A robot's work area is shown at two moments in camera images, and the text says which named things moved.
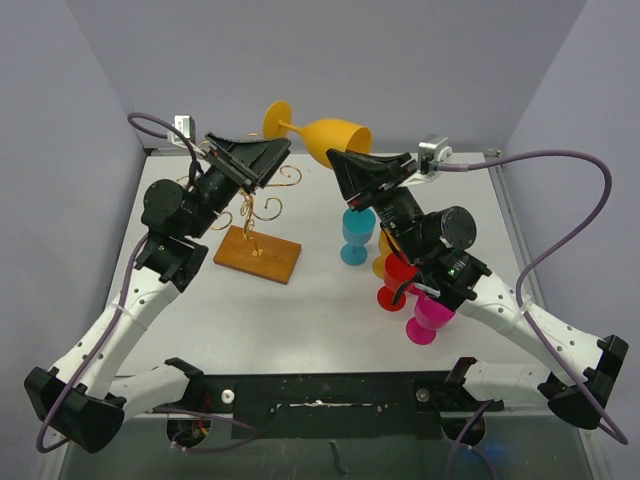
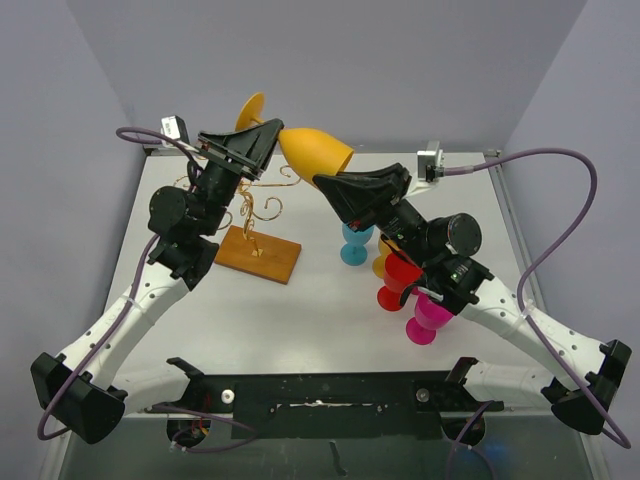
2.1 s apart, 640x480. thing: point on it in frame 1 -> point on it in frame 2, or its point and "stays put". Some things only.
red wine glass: (397, 272) stays put
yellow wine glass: (320, 134) -> (312, 153)
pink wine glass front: (430, 316) stays put
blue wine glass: (358, 226) stays put
